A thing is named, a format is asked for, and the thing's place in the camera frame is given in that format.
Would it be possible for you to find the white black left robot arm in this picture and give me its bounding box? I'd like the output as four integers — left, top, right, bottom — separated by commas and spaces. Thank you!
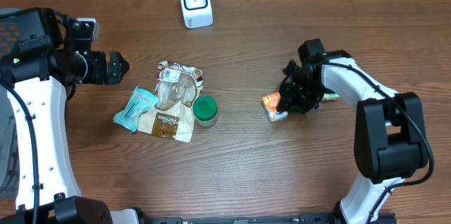
1, 8, 149, 224

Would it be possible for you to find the dark grey mesh basket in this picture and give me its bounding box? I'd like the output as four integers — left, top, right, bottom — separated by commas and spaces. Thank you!
1, 8, 20, 198

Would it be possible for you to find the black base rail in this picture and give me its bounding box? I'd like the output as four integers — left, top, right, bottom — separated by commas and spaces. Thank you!
147, 211, 399, 224

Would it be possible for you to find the orange tissue pack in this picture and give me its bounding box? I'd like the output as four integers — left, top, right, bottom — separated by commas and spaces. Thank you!
261, 92, 288, 123

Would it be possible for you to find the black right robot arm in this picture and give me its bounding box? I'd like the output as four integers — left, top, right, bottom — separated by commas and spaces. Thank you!
276, 39, 435, 224

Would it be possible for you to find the green lid clear jar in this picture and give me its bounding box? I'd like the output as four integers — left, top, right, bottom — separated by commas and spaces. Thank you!
193, 96, 218, 127

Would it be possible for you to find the clear bag bread package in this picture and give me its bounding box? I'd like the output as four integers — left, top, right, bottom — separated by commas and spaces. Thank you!
138, 61, 204, 142

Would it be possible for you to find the white barcode scanner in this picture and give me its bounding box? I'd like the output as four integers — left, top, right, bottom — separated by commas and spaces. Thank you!
180, 0, 214, 29

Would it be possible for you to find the teal tissue pack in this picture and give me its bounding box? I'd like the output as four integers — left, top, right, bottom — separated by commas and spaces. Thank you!
322, 93, 340, 101

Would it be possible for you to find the mint green wipes pack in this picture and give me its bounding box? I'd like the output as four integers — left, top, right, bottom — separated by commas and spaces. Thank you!
113, 87, 159, 132

